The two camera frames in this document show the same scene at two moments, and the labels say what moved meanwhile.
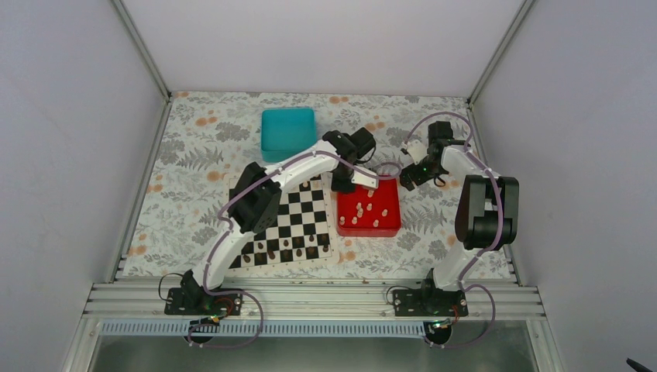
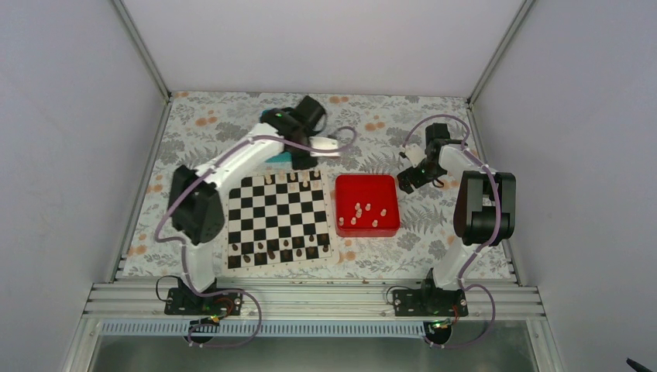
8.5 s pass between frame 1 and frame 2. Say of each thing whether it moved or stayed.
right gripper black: stayed
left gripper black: moved
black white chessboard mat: stayed
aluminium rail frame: stayed
